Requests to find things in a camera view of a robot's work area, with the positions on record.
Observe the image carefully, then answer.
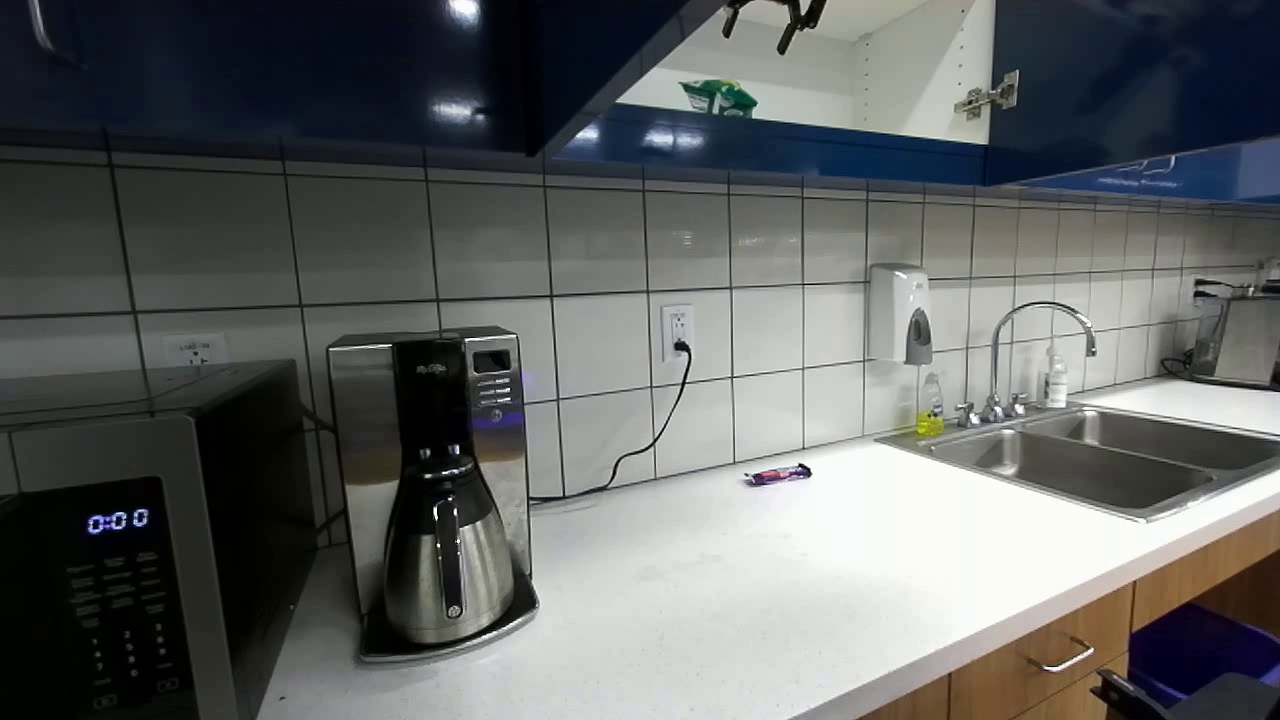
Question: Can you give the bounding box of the green packet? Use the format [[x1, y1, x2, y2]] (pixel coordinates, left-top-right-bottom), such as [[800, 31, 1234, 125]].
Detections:
[[679, 79, 759, 120]]

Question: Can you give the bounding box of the black cable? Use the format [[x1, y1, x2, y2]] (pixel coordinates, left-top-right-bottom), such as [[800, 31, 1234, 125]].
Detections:
[[529, 339, 694, 505]]

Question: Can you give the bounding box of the chrome tap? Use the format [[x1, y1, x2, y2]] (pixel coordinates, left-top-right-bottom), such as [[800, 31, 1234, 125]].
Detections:
[[954, 300, 1099, 429]]

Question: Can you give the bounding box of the silver drawer handle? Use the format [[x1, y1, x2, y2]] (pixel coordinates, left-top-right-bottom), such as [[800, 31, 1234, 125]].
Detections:
[[1024, 636, 1097, 675]]

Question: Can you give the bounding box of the steel and black coffee maker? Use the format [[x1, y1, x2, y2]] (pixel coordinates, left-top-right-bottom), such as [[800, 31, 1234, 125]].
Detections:
[[326, 325, 542, 665]]

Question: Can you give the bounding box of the steel toaster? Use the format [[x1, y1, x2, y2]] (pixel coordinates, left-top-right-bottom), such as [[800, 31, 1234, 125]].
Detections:
[[1188, 292, 1280, 392]]

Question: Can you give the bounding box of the blue cabinet door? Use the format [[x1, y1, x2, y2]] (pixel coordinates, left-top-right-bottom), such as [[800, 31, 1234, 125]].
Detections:
[[0, 0, 532, 157], [524, 0, 723, 158], [984, 0, 1280, 188]]

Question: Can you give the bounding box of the white wall soap dispenser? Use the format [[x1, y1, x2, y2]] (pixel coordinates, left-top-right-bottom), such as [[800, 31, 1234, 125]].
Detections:
[[866, 263, 935, 367]]

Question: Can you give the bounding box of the steel double sink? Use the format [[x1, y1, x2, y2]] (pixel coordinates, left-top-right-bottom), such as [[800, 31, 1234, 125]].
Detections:
[[875, 403, 1280, 524]]

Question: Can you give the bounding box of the black and silver microwave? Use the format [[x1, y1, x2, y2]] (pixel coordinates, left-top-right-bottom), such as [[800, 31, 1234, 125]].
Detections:
[[0, 359, 320, 720]]

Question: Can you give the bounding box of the yellow dish soap bottle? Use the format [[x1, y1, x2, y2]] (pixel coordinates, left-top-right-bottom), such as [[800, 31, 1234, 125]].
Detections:
[[916, 372, 946, 439]]

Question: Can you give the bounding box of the steel coffee carafe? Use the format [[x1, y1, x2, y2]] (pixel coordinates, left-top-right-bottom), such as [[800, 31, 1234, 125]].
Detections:
[[382, 446, 517, 647]]

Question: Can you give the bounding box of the blue bin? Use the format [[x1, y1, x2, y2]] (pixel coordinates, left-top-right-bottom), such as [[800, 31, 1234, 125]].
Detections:
[[1129, 601, 1280, 707]]

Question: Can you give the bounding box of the blue wall cabinet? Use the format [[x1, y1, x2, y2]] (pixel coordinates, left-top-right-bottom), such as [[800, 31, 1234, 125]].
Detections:
[[0, 0, 1280, 207]]

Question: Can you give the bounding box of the wooden drawer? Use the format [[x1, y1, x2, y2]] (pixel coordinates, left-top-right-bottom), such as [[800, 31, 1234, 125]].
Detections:
[[948, 584, 1135, 720]]

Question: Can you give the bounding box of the white pump bottle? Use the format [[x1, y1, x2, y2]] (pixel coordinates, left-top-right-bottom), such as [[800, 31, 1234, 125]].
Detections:
[[1042, 342, 1070, 410]]

